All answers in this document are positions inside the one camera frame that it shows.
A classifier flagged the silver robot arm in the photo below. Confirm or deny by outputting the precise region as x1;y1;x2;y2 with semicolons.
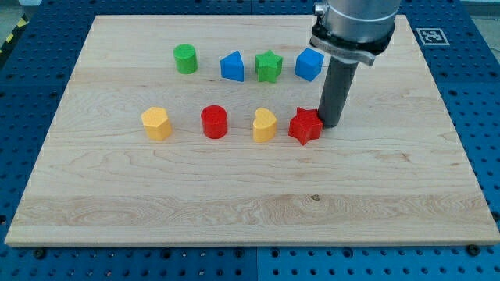
309;0;401;66

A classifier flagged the blue cube block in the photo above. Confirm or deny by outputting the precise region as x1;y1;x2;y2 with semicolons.
295;48;324;82

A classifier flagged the yellow heart block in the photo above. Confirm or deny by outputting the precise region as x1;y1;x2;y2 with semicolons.
252;108;277;143

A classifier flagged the red cylinder block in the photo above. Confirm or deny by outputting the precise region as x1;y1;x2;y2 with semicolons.
201;105;227;139

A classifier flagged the red star block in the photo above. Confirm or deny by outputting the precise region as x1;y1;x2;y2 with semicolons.
288;107;323;145

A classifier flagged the light wooden board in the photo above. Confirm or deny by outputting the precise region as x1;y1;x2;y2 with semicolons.
5;16;499;247

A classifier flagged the blue triangular prism block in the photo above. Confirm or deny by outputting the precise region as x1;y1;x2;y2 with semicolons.
220;51;245;82

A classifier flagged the green star block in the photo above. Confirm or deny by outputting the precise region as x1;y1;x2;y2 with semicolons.
255;50;283;83

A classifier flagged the yellow hexagon block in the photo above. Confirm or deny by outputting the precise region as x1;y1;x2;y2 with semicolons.
141;107;173;141

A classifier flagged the green cylinder block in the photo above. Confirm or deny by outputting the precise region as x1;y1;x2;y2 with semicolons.
173;44;198;74

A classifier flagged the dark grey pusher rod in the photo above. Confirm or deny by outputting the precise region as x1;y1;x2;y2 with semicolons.
318;56;358;128

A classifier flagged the white fiducial marker tag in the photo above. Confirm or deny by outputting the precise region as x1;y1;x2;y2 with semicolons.
416;27;449;46

